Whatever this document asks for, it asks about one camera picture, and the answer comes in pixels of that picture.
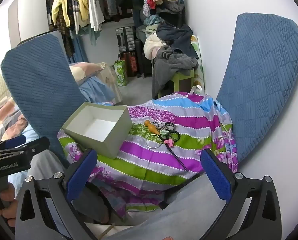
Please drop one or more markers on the striped floral cloth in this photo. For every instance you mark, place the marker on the striped floral cloth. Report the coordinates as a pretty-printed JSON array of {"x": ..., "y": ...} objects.
[{"x": 149, "y": 160}]

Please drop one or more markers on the yellow hooded jacket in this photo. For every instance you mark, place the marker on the yellow hooded jacket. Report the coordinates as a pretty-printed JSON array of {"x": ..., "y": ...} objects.
[{"x": 61, "y": 7}]

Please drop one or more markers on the blue quilted cushion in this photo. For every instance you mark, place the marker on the blue quilted cushion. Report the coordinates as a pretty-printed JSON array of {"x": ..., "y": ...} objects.
[
  {"x": 261, "y": 80},
  {"x": 41, "y": 85}
]

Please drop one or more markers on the grey sweater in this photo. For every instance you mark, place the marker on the grey sweater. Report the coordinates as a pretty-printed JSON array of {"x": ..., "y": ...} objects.
[{"x": 174, "y": 63}]

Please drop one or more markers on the orange wooden pendant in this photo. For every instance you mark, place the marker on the orange wooden pendant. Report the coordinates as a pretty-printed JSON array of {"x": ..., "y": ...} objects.
[{"x": 151, "y": 128}]

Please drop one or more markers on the beige cover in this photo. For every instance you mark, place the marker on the beige cover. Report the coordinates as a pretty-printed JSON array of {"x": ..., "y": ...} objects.
[{"x": 109, "y": 80}]

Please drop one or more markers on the dark navy garment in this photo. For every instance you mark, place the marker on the dark navy garment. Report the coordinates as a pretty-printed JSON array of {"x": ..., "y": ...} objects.
[{"x": 176, "y": 36}]

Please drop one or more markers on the plaid blanket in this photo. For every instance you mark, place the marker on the plaid blanket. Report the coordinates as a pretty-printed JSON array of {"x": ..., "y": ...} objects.
[{"x": 6, "y": 122}]

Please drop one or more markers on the silver beaded charm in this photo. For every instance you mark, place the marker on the silver beaded charm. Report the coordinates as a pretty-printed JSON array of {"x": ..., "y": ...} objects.
[{"x": 164, "y": 133}]

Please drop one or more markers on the grey-green cardboard box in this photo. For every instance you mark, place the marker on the grey-green cardboard box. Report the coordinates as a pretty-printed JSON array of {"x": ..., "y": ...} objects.
[{"x": 99, "y": 130}]

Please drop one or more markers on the black suitcase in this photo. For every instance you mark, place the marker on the black suitcase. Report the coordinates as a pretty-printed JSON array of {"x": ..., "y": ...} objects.
[{"x": 142, "y": 63}]

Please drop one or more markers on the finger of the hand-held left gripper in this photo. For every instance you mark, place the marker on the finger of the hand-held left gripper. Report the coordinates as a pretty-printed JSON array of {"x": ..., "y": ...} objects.
[
  {"x": 15, "y": 140},
  {"x": 39, "y": 143}
]

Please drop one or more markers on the teal garment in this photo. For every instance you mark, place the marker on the teal garment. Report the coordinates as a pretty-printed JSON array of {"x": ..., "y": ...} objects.
[{"x": 94, "y": 33}]

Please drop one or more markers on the green shopping bag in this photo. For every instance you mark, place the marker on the green shopping bag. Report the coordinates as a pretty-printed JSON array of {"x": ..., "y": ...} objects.
[{"x": 120, "y": 72}]

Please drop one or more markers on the silver bangle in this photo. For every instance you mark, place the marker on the silver bangle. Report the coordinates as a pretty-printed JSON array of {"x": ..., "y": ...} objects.
[{"x": 146, "y": 140}]

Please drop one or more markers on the white wardrobe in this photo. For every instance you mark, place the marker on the white wardrobe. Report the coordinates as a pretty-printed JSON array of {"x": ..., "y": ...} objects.
[{"x": 31, "y": 15}]

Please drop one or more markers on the green plastic stool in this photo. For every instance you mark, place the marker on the green plastic stool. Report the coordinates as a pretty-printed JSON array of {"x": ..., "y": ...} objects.
[{"x": 185, "y": 76}]

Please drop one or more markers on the pastel checked pillow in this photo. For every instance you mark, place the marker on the pastel checked pillow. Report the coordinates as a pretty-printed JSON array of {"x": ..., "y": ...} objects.
[{"x": 86, "y": 70}]

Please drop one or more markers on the cream fuzzy garment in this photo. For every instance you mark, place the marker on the cream fuzzy garment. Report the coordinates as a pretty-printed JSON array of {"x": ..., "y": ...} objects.
[{"x": 151, "y": 46}]

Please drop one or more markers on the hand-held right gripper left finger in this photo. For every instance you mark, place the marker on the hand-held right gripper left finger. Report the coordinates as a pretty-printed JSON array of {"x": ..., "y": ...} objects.
[{"x": 81, "y": 175}]

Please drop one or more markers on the blue bedsheet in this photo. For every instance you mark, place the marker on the blue bedsheet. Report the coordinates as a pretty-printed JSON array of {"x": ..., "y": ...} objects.
[{"x": 96, "y": 90}]

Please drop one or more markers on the dark plaid garment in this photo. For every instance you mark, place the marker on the dark plaid garment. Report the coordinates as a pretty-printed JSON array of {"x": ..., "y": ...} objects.
[{"x": 64, "y": 33}]

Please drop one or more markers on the grey suitcase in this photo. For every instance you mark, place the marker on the grey suitcase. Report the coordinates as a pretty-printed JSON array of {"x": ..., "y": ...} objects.
[{"x": 125, "y": 40}]

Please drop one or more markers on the person's left hand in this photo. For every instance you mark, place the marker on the person's left hand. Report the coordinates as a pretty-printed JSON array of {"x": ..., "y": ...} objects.
[{"x": 10, "y": 212}]

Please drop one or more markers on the red suitcase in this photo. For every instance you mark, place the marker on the red suitcase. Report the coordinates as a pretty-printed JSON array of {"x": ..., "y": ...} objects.
[{"x": 129, "y": 63}]

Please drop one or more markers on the white long-sleeve shirt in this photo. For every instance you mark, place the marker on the white long-sleeve shirt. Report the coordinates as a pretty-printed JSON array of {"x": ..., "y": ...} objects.
[{"x": 93, "y": 7}]

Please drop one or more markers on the pale yellow garment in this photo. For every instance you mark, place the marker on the pale yellow garment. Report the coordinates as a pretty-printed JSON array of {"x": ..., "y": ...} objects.
[{"x": 83, "y": 5}]

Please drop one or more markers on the blue patterned garment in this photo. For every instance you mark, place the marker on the blue patterned garment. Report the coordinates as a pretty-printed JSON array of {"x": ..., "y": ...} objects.
[{"x": 150, "y": 21}]

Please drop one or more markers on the blue curtain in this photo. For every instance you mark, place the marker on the blue curtain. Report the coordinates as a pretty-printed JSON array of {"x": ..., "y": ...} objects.
[{"x": 77, "y": 50}]

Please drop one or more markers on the striped sweater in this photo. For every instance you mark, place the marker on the striped sweater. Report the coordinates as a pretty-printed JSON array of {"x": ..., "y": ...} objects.
[{"x": 75, "y": 7}]

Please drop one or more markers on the floral print board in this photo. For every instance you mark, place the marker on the floral print board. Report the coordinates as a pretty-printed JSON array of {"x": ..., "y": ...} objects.
[{"x": 199, "y": 65}]

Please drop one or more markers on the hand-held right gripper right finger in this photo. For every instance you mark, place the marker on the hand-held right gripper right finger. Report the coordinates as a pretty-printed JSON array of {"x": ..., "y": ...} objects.
[{"x": 216, "y": 177}]

